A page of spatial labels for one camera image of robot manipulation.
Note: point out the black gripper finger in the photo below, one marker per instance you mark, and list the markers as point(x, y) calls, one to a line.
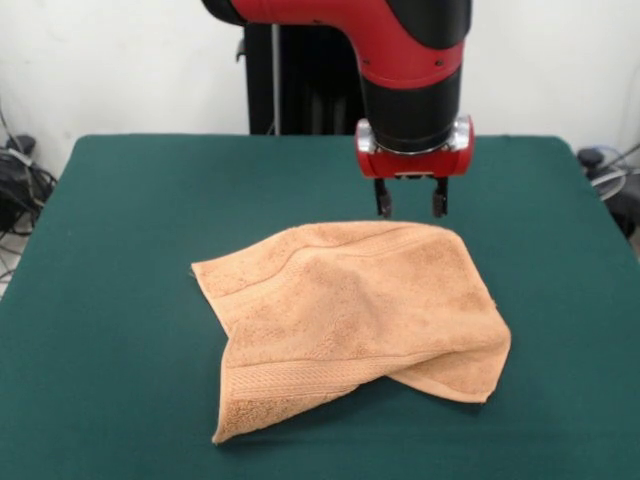
point(440, 200)
point(382, 200)

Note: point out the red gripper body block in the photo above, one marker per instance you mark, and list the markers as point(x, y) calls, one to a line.
point(415, 165)

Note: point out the tan terry towel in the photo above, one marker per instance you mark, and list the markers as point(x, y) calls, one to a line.
point(350, 310)

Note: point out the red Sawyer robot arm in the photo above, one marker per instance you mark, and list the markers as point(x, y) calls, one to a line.
point(400, 50)

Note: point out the dark green table cloth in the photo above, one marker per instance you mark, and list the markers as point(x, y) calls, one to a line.
point(100, 375)

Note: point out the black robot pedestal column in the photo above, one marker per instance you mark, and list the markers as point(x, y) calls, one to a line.
point(300, 85)

